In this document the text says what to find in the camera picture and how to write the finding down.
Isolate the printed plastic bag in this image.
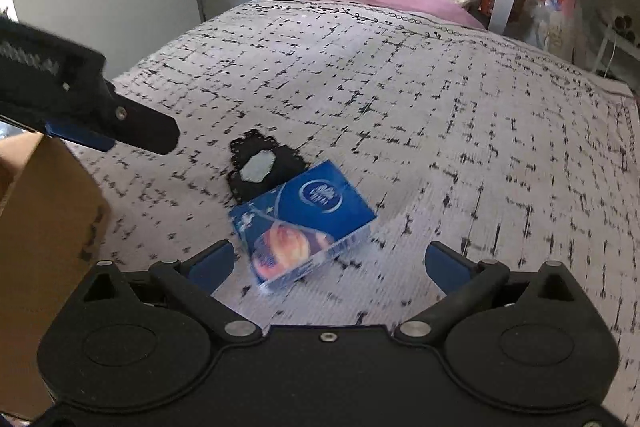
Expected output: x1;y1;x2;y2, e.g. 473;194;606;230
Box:
532;0;587;64

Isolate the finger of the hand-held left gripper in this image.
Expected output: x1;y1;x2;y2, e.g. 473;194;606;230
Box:
45;122;115;153
106;81;180;154

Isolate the brown cardboard box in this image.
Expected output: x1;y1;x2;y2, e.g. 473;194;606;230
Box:
0;133;112;422

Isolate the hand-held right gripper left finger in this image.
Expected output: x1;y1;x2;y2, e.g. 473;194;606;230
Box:
75;240;263;348

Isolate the white black printed blanket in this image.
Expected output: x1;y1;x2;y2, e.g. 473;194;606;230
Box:
62;0;640;427

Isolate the blue tissue packet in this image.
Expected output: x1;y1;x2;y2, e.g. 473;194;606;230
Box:
229;159;379;297

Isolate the black lace cloth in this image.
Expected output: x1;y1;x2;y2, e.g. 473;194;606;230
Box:
227;130;307;208

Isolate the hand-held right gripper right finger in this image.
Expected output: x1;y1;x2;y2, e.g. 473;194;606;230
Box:
393;241;577;345

